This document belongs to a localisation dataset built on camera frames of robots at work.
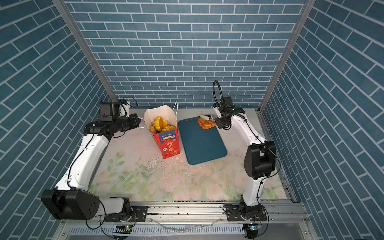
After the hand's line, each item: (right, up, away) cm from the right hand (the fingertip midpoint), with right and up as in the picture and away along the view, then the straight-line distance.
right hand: (221, 119), depth 92 cm
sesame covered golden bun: (-31, -5, -6) cm, 32 cm away
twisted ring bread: (-41, -6, -6) cm, 42 cm away
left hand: (-44, 0, -15) cm, 46 cm away
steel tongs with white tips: (-8, +2, +6) cm, 10 cm away
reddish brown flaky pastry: (-8, -3, +15) cm, 17 cm away
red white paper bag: (-31, -13, -10) cm, 35 cm away
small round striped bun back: (-37, -2, -3) cm, 38 cm away
